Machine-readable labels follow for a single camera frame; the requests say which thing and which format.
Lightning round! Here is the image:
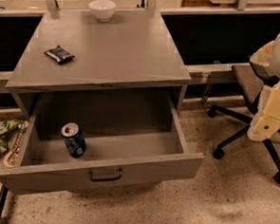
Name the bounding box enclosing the black metal drawer handle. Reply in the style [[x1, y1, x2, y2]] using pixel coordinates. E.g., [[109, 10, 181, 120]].
[[88, 169, 122, 183]]

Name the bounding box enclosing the clear snack package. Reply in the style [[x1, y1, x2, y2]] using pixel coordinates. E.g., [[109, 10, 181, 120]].
[[3, 121, 29, 168]]

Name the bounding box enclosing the dark blue snack packet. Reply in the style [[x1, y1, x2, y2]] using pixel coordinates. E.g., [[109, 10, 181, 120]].
[[45, 46, 75, 65]]

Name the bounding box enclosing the grey cabinet counter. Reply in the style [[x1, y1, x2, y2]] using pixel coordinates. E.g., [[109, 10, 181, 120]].
[[3, 1, 196, 130]]

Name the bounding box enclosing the blue pepsi can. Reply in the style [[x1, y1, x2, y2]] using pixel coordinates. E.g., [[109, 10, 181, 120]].
[[61, 122, 86, 158]]

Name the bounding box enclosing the black office chair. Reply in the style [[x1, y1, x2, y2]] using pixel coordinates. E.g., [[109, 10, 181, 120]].
[[207, 64, 280, 184]]

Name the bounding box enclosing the white ceramic bowl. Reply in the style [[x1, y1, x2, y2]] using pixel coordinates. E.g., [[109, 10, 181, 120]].
[[88, 0, 116, 22]]

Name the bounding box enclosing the open grey top drawer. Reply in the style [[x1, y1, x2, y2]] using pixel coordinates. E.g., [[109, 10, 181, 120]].
[[0, 89, 204, 195]]

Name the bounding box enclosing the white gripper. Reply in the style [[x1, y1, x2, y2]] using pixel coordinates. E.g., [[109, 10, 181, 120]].
[[247, 40, 280, 141]]

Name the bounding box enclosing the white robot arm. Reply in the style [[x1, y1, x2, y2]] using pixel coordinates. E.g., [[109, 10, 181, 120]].
[[247, 33, 280, 141]]

